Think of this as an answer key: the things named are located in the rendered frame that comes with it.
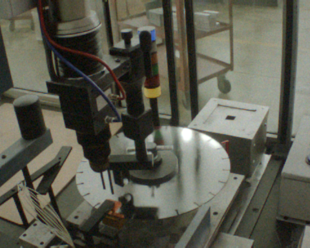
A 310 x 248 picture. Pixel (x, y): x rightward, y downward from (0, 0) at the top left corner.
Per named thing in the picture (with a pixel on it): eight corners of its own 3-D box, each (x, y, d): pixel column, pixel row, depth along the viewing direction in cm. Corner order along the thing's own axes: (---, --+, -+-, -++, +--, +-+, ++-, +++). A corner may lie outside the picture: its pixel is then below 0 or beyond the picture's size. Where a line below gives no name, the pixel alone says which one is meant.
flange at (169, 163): (165, 146, 94) (165, 137, 92) (186, 172, 85) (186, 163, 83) (119, 159, 90) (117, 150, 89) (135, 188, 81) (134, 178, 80)
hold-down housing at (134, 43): (138, 127, 78) (126, 24, 68) (158, 133, 75) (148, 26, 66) (119, 141, 74) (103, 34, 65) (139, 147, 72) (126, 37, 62)
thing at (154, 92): (149, 90, 116) (148, 80, 114) (163, 92, 114) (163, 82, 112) (141, 97, 112) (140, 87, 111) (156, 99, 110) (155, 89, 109)
